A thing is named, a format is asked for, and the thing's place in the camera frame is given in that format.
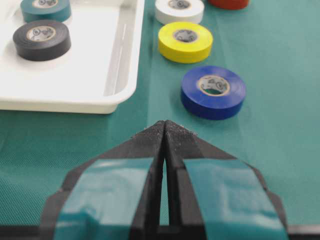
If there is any white plastic tray case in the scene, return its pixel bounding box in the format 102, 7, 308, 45
0, 0, 145, 114

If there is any blue tape roll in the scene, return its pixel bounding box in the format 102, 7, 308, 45
180, 65, 246, 120

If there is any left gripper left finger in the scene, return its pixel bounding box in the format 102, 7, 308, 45
39, 120, 165, 240

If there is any green tape roll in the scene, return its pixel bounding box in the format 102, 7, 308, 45
20, 0, 72, 23

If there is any yellow tape roll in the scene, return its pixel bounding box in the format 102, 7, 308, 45
158, 21, 214, 64

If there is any green table cloth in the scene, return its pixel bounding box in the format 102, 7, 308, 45
0, 0, 320, 225

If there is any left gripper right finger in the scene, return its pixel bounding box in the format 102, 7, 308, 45
164, 120, 288, 240

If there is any red orange tape roll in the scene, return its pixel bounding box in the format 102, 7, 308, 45
208, 0, 250, 10

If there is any black tape roll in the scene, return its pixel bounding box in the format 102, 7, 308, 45
12, 19, 72, 62

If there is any white tape roll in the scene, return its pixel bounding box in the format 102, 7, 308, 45
155, 0, 205, 25

